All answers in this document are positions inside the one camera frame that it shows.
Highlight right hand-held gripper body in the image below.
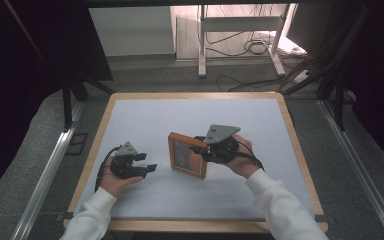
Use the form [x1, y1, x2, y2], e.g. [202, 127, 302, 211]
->
[203, 124, 242, 164]

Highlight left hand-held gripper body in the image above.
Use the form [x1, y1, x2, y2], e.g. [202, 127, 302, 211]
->
[109, 141, 147, 180]

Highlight person's left hand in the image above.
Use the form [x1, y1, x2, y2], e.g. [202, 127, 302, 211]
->
[99, 164, 144, 198]

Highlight person's right hand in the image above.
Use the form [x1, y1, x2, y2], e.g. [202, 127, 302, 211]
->
[224, 134, 264, 179]

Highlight white table mat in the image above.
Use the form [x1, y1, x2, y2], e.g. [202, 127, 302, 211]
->
[73, 98, 315, 220]

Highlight black floor grate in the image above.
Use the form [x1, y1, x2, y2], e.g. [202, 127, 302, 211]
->
[65, 133, 88, 156]

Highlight black metal stand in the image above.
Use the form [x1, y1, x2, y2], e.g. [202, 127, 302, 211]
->
[61, 74, 116, 129]
[316, 71, 348, 131]

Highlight white power strip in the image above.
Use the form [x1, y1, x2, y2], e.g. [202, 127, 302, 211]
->
[293, 69, 314, 84]

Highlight white cabinet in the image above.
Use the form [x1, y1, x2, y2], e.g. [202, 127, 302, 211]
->
[88, 6, 176, 58]

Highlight wooden slat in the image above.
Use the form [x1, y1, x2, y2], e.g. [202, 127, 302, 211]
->
[4, 0, 45, 63]

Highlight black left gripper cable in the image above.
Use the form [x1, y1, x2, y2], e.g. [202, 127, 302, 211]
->
[94, 145, 123, 194]

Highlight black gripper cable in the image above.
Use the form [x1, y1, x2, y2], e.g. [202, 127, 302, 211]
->
[94, 145, 123, 194]
[233, 139, 266, 173]

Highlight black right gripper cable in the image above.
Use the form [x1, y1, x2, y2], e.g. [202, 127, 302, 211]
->
[233, 139, 266, 173]

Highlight long black floor cable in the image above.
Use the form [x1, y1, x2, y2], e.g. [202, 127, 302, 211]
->
[216, 74, 283, 93]

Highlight aluminium rail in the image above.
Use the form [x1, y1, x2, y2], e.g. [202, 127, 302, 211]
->
[318, 99, 384, 240]
[11, 101, 86, 240]

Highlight coiled black floor cable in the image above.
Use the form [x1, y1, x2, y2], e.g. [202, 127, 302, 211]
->
[205, 31, 271, 58]

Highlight white metal desk frame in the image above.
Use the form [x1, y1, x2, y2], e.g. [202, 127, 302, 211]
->
[198, 3, 296, 78]

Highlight bundle of black cables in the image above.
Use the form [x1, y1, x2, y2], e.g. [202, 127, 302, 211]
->
[279, 6, 371, 96]

